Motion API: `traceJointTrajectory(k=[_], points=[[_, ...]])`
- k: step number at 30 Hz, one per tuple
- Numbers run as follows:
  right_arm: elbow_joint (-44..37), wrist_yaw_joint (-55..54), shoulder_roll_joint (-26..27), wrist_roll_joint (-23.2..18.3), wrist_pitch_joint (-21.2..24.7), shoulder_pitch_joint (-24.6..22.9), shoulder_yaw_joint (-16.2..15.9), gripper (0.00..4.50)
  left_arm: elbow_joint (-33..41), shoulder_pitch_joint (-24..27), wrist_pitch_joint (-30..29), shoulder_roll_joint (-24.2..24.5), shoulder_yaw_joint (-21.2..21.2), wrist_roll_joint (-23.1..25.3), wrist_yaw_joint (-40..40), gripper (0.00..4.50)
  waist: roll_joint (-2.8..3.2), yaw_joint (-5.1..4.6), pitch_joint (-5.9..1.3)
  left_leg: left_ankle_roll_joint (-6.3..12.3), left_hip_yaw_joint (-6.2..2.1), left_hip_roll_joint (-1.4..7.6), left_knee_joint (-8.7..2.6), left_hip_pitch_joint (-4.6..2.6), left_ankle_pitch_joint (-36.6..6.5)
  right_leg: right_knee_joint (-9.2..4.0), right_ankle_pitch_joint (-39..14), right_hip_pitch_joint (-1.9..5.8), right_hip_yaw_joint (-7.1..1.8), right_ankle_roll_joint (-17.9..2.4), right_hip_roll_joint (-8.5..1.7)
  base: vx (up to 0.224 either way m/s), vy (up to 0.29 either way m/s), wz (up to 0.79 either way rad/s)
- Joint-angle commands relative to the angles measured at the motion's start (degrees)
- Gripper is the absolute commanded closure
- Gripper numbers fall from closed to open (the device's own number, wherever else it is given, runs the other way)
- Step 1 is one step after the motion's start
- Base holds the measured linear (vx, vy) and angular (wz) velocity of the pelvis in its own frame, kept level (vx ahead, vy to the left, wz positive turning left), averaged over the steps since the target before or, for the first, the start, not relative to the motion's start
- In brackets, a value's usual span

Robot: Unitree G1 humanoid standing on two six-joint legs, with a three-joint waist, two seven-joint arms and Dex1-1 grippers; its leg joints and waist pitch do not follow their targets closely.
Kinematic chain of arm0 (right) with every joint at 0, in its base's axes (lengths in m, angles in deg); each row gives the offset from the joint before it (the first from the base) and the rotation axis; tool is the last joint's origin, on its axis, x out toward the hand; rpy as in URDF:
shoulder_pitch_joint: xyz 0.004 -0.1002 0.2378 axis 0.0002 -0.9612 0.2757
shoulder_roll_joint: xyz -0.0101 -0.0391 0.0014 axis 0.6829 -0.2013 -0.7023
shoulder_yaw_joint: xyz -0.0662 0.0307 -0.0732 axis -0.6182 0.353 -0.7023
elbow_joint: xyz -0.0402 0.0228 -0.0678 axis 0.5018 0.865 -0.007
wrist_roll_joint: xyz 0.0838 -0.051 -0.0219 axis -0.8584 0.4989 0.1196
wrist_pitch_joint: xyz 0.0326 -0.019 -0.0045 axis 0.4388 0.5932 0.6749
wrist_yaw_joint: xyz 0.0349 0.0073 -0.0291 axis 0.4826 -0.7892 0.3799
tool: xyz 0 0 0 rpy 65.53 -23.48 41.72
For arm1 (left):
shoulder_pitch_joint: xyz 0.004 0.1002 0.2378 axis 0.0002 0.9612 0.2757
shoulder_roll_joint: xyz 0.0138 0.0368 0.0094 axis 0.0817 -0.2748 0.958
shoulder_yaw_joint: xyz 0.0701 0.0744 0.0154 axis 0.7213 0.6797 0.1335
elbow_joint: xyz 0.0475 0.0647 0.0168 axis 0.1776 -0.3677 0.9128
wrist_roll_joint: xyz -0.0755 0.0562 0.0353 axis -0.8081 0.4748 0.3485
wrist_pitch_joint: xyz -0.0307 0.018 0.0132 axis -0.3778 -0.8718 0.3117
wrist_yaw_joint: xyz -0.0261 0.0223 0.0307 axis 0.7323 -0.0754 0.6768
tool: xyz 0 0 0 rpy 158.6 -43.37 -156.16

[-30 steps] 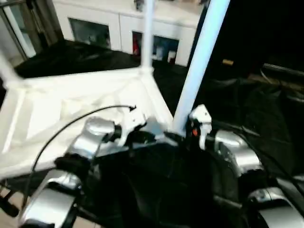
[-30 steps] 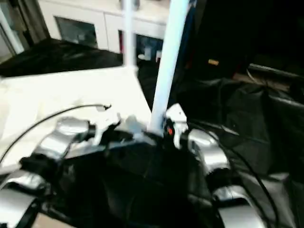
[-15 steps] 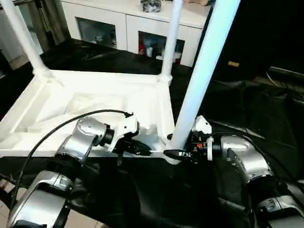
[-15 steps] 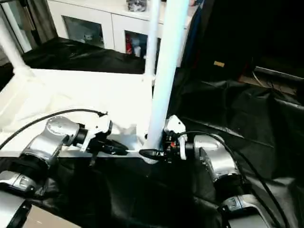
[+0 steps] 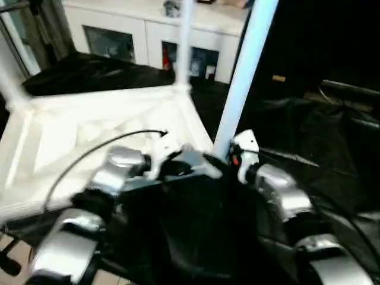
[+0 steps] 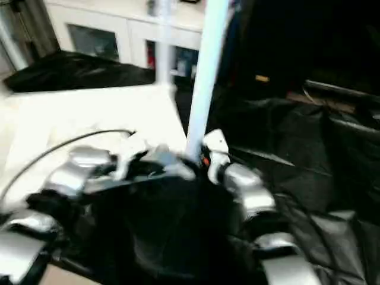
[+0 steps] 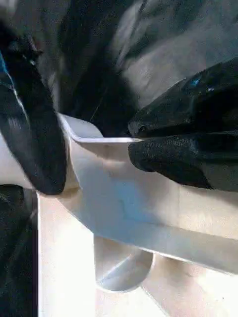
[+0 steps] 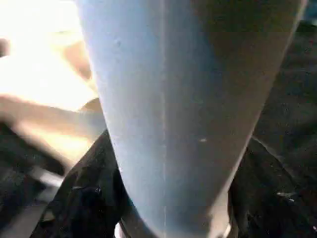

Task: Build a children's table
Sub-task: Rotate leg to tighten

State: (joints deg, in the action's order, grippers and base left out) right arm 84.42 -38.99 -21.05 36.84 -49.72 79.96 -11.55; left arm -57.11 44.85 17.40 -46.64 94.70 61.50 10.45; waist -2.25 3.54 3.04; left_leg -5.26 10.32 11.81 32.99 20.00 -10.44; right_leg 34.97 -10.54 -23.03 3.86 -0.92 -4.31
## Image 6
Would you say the white plastic table leg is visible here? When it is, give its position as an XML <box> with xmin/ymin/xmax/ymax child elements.
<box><xmin>154</xmin><ymin>0</ymin><xmax>176</xmax><ymax>91</ymax></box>
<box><xmin>184</xmin><ymin>0</ymin><xmax>231</xmax><ymax>164</ymax></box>

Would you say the white plastic table top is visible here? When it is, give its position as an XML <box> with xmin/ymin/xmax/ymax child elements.
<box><xmin>0</xmin><ymin>83</ymin><xmax>192</xmax><ymax>204</ymax></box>

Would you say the black plastic mat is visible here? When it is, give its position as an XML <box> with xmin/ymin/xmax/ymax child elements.
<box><xmin>0</xmin><ymin>50</ymin><xmax>380</xmax><ymax>285</ymax></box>

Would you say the white glass-door cabinet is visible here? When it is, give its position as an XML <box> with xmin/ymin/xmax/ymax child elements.
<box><xmin>45</xmin><ymin>0</ymin><xmax>210</xmax><ymax>78</ymax></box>

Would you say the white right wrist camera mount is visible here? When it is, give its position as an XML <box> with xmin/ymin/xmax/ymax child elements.
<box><xmin>202</xmin><ymin>129</ymin><xmax>231</xmax><ymax>183</ymax></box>

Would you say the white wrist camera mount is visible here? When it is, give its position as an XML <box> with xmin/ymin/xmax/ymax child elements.
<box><xmin>113</xmin><ymin>135</ymin><xmax>149</xmax><ymax>182</ymax></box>
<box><xmin>202</xmin><ymin>129</ymin><xmax>231</xmax><ymax>183</ymax></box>

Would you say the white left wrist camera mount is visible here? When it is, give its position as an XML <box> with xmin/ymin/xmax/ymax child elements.
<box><xmin>113</xmin><ymin>135</ymin><xmax>149</xmax><ymax>182</ymax></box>

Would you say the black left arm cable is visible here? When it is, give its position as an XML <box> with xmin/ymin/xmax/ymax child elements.
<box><xmin>0</xmin><ymin>129</ymin><xmax>137</xmax><ymax>200</ymax></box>

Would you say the dark metal rail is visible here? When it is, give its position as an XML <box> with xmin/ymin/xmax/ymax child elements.
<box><xmin>304</xmin><ymin>81</ymin><xmax>380</xmax><ymax>100</ymax></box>

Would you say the white door frame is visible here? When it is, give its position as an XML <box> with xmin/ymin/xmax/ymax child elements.
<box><xmin>0</xmin><ymin>12</ymin><xmax>29</xmax><ymax>71</ymax></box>

